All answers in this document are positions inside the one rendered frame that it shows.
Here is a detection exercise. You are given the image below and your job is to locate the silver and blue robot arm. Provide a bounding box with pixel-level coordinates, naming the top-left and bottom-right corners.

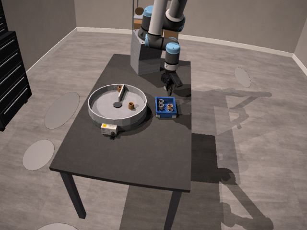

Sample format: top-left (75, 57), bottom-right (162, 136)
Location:
top-left (138, 0), bottom-right (187, 88)

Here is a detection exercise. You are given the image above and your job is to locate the blue crate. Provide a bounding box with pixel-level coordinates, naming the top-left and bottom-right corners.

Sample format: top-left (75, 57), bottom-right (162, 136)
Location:
top-left (155, 97), bottom-right (177, 118)

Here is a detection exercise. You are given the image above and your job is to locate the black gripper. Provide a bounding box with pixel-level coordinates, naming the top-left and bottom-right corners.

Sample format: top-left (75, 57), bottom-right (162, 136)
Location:
top-left (161, 69), bottom-right (176, 97)

